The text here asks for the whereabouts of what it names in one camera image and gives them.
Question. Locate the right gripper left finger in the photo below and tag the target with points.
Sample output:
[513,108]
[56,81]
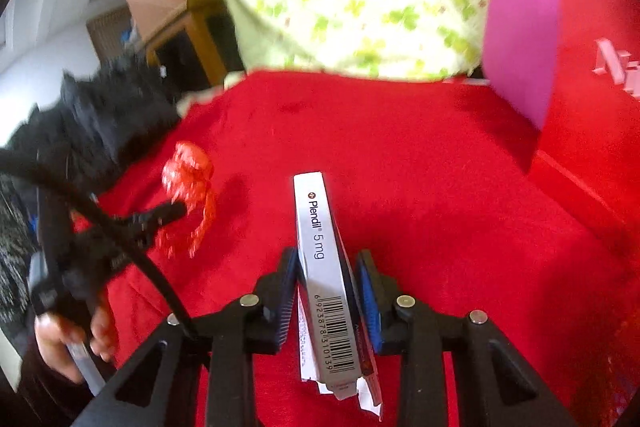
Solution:
[158,385]

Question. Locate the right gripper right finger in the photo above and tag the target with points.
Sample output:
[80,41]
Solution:
[465,361]

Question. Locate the red plastic bag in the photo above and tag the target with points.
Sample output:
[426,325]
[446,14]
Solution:
[187,177]

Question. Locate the white medicine box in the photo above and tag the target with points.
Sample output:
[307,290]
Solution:
[334,347]

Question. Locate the left hand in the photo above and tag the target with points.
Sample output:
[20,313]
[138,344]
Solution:
[54,333]

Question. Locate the black jacket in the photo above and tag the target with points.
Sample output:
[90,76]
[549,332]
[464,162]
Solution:
[104,123]

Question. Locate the red blanket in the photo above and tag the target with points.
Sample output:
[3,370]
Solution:
[431,179]

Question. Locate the red paper gift bag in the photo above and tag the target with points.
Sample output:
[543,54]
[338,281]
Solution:
[588,152]

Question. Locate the magenta pillow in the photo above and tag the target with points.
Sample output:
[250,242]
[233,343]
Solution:
[520,50]

